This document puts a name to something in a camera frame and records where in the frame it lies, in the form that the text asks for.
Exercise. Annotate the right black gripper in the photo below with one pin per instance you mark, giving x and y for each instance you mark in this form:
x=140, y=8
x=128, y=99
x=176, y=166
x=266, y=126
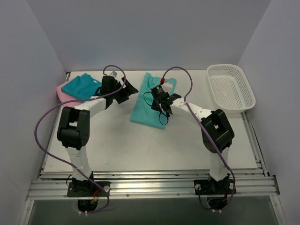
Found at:
x=164, y=103

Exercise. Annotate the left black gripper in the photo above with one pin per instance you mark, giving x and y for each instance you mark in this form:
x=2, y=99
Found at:
x=123, y=94

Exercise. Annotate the mint green t shirt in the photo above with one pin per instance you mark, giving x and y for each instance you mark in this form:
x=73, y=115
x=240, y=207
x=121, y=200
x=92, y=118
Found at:
x=142, y=112

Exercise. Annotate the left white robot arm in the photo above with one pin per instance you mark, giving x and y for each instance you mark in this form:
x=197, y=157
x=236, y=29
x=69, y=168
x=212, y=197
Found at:
x=74, y=126

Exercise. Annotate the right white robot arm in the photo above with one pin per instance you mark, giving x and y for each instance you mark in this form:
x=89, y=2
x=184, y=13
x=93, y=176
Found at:
x=217, y=133

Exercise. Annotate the folded teal t shirt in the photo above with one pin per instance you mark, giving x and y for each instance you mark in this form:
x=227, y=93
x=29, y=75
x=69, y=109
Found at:
x=81, y=87

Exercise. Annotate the folded pink t shirt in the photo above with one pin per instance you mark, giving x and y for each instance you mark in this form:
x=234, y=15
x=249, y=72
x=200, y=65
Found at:
x=63, y=97

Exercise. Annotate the white perforated plastic basket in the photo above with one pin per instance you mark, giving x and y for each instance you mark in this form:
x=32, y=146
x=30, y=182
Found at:
x=230, y=88

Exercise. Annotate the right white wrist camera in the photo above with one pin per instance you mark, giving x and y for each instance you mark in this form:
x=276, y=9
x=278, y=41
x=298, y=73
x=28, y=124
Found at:
x=167, y=86

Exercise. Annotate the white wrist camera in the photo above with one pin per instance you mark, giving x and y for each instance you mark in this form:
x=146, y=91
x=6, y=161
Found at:
x=113, y=74
x=167, y=86

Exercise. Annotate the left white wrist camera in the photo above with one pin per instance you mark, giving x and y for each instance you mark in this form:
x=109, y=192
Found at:
x=113, y=74

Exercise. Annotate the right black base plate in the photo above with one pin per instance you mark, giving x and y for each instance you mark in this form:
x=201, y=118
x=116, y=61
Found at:
x=212, y=187

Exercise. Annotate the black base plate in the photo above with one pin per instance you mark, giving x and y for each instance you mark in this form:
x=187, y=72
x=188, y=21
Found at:
x=212, y=187
x=77, y=191

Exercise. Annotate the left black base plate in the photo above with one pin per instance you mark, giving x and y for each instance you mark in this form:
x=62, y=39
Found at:
x=77, y=191

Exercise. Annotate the aluminium frame rail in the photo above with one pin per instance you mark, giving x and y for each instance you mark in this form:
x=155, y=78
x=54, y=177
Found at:
x=146, y=162

